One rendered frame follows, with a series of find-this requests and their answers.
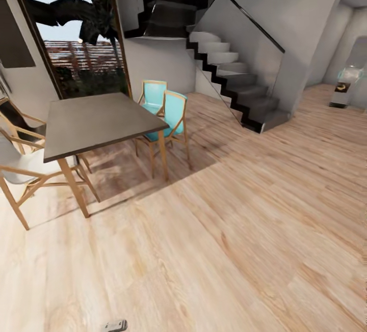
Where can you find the fixed window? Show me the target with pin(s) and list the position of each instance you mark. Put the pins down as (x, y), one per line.
(82, 43)

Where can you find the stairs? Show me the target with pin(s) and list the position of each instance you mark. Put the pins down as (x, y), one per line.
(237, 56)

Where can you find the standing mirror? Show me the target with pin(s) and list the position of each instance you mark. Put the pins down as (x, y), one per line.
(351, 73)

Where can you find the breakfast table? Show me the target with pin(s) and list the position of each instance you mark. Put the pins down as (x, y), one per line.
(82, 124)

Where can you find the fridge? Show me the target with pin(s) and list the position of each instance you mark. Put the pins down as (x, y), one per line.
(25, 76)

